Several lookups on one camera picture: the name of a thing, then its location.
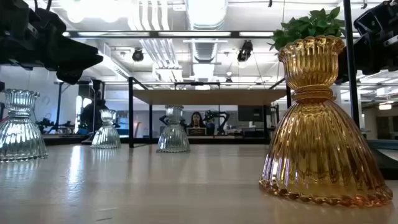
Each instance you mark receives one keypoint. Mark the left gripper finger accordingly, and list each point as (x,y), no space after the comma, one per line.
(71,77)
(73,56)

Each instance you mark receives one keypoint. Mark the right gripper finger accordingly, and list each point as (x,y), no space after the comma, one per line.
(376,59)

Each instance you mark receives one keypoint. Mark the clear ribbed glass candle holder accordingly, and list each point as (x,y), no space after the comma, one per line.
(18,133)
(173,137)
(106,133)

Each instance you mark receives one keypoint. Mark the black background robot arm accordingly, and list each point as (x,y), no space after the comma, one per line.
(214,116)
(163,119)

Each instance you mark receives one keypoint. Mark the amber ribbed glass candle holder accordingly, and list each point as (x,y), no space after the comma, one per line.
(320,149)

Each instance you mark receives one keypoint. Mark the standing person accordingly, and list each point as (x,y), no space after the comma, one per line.
(88,115)

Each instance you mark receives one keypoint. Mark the rectangular ceiling lamp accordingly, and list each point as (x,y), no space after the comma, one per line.
(385,106)

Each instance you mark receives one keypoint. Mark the black ceiling spotlight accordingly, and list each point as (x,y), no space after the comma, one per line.
(245,51)
(137,55)

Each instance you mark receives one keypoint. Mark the green potted plant black pot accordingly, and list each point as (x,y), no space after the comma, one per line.
(311,25)

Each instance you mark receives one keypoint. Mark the seated person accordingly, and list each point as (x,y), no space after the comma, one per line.
(196,119)

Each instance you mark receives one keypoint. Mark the dark background laptop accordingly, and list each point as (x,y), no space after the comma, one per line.
(196,131)

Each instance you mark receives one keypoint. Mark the black background monitor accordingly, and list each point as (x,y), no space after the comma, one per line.
(250,113)

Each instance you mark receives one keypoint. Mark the wooden riser shelf black legs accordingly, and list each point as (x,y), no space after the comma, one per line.
(208,97)

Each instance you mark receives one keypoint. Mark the black overhead light beam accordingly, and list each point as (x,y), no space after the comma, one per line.
(234,34)

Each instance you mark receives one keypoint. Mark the black background workstation frame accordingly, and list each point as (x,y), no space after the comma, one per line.
(59,105)

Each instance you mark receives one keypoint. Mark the silver ventilation duct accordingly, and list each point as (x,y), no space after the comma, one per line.
(206,12)

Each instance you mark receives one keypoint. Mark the black frame crossbar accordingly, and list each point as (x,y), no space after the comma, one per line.
(217,140)

